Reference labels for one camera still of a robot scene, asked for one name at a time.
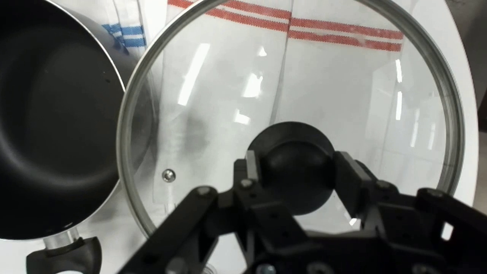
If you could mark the glass lid with black knob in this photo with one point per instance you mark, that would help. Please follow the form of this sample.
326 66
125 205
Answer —
329 92

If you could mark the white towel with red stripes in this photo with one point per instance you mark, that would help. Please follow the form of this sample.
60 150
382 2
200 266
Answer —
161 16

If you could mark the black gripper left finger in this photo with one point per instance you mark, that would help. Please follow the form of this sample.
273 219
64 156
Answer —
192 229

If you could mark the black cooking pot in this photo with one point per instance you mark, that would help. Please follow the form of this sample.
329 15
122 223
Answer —
46 127

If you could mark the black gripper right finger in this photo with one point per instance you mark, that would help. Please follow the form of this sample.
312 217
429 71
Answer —
431 229

